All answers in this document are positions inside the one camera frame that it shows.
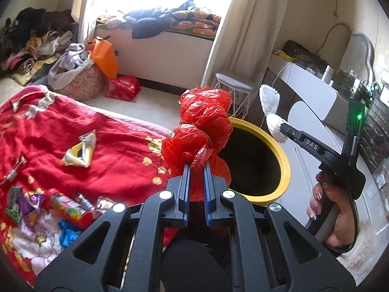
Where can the colourful candy tube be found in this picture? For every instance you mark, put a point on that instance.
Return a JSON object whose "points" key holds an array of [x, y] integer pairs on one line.
{"points": [[67, 205]]}

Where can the yellow rimmed trash bin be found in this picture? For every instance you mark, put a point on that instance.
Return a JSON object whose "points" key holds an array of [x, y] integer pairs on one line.
{"points": [[284, 170]]}

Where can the orange paper bag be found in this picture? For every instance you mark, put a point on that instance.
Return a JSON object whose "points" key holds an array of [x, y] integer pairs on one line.
{"points": [[105, 56]]}

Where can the person's right hand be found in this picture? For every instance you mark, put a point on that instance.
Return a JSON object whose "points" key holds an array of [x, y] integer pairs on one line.
{"points": [[343, 219]]}

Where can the white pleated paper wrapper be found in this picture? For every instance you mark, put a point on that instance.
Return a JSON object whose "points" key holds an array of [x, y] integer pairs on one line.
{"points": [[270, 99]]}

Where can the brown candy bar wrapper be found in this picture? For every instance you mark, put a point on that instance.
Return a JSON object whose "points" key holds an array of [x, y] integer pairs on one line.
{"points": [[83, 200]]}

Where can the blue crumpled wrapper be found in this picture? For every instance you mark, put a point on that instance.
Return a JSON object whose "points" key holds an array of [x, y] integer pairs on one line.
{"points": [[68, 234]]}

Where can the small red plastic bag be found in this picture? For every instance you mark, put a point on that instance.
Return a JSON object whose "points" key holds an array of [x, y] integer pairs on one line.
{"points": [[124, 86]]}

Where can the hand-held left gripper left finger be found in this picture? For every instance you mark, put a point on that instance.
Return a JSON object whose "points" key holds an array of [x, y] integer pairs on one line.
{"points": [[186, 190]]}

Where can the cream bedding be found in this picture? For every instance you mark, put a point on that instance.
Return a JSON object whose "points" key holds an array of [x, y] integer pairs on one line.
{"points": [[9, 89]]}

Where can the silver foil wrapper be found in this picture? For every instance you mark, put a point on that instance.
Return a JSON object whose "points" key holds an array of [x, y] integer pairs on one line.
{"points": [[13, 172]]}

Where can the black bag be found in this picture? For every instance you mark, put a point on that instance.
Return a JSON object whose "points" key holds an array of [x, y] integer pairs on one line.
{"points": [[299, 51]]}

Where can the orange patterned blanket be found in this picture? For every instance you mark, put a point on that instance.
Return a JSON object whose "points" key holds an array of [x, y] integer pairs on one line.
{"points": [[194, 19]]}

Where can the yellow white snack wrapper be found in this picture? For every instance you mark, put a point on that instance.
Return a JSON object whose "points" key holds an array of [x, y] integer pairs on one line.
{"points": [[85, 146]]}

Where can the dark blue jacket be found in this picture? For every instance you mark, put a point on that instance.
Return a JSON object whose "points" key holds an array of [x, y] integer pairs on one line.
{"points": [[149, 22]]}

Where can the red floral blanket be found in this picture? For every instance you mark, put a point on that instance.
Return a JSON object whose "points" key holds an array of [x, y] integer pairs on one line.
{"points": [[45, 133]]}

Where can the crumpled silver wrapper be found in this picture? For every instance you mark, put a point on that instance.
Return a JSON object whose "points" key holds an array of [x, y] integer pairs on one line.
{"points": [[105, 206]]}

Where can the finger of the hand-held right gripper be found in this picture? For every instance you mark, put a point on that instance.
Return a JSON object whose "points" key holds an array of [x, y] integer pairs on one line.
{"points": [[304, 140]]}

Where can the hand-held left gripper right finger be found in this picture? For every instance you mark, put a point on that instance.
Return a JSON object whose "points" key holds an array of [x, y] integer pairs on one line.
{"points": [[208, 196]]}

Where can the pile of mixed clothes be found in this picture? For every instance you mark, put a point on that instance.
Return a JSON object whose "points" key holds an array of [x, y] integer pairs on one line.
{"points": [[33, 36]]}

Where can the green black snack wrapper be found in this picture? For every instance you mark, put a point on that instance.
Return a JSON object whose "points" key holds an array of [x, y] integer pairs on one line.
{"points": [[13, 203]]}

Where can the ornate white mirror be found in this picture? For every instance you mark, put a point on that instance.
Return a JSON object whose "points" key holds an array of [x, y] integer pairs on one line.
{"points": [[360, 54]]}

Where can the floral fabric basket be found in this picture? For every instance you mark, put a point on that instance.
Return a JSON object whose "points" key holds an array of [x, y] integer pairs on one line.
{"points": [[85, 82]]}

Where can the cream curtain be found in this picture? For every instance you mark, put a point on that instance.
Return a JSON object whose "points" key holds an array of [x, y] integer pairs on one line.
{"points": [[243, 30], [86, 9]]}

